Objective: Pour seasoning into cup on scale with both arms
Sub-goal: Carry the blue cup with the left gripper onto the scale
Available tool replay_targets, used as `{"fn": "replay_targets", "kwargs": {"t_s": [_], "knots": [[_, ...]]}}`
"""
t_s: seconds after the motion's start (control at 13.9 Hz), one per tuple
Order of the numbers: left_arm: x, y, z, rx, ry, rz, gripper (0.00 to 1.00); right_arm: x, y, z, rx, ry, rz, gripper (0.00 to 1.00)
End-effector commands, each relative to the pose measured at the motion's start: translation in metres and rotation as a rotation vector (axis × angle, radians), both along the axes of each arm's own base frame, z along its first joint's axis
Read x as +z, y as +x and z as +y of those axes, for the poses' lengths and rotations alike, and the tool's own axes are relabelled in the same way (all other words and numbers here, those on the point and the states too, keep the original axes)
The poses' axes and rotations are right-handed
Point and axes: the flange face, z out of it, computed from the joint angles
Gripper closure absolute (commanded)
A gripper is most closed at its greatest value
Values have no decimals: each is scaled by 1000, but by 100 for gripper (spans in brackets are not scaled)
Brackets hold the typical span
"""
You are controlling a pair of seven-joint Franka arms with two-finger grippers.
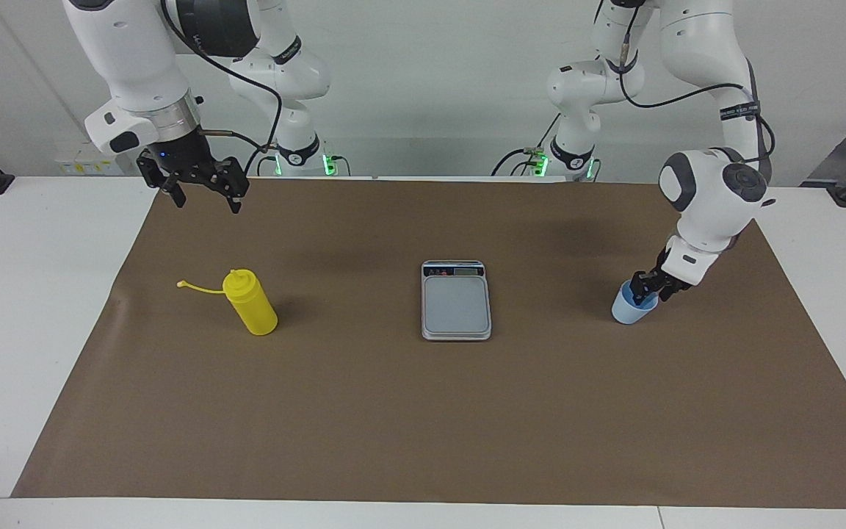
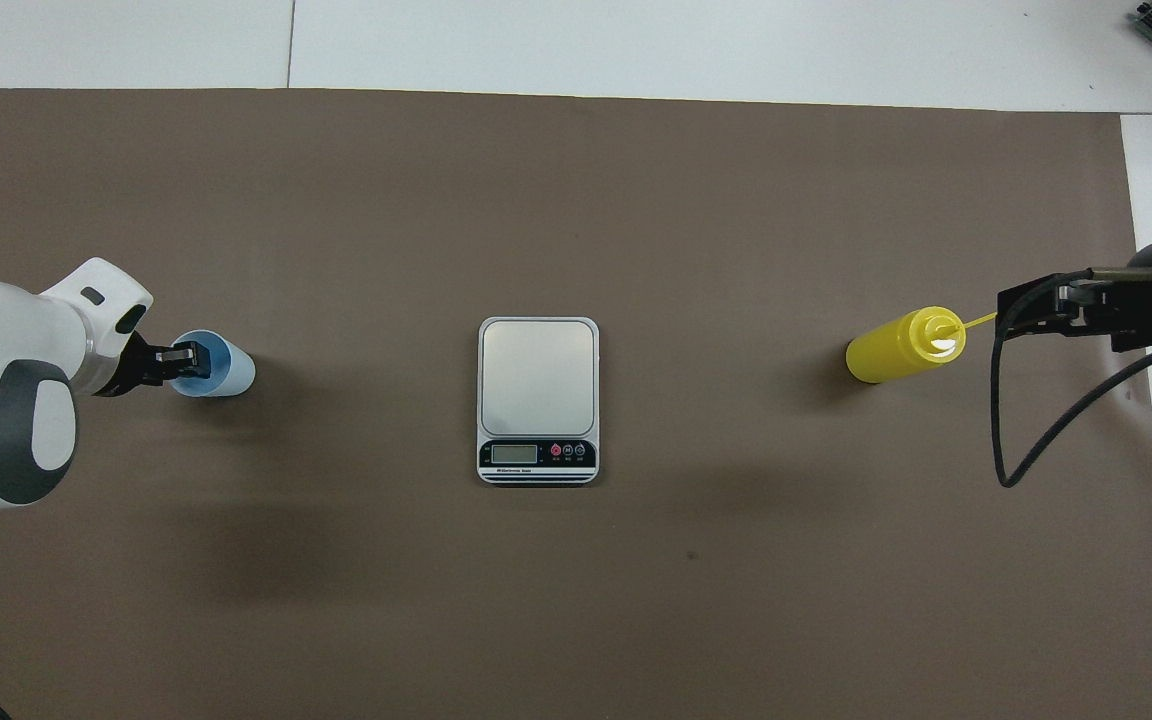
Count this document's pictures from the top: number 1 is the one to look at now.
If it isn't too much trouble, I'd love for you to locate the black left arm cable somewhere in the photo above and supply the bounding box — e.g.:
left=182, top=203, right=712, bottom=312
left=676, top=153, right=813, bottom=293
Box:
left=616, top=37, right=776, bottom=184

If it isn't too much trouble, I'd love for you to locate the silver digital kitchen scale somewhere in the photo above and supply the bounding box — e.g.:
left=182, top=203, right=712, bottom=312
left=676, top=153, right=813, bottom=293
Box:
left=421, top=259, right=493, bottom=342

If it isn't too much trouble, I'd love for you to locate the brown paper table mat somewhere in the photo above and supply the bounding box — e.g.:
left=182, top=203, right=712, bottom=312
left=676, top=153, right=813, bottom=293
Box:
left=10, top=176, right=846, bottom=509

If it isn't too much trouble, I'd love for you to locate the yellow squeeze bottle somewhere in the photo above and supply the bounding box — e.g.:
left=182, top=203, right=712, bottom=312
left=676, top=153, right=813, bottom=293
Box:
left=176, top=268, right=279, bottom=337

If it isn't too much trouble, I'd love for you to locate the white power strip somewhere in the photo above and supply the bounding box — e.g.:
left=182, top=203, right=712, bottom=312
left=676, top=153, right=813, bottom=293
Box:
left=56, top=151, right=124, bottom=176

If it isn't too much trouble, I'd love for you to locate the black base cable bundle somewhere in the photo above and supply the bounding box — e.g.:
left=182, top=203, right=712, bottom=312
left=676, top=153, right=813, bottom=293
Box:
left=491, top=112, right=563, bottom=179

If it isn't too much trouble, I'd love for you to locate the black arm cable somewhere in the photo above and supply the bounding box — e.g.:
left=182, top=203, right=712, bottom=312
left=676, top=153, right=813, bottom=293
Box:
left=161, top=0, right=284, bottom=177
left=616, top=37, right=776, bottom=184

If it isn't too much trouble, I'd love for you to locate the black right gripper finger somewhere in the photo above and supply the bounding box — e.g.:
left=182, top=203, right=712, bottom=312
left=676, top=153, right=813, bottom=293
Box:
left=210, top=156, right=250, bottom=214
left=137, top=153, right=187, bottom=209

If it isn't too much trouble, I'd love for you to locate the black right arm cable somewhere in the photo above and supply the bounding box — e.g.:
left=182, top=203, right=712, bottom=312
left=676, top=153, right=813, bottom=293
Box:
left=161, top=0, right=284, bottom=177

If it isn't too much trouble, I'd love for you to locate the light blue paper cup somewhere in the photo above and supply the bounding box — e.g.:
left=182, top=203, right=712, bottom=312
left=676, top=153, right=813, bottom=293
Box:
left=611, top=281, right=660, bottom=325

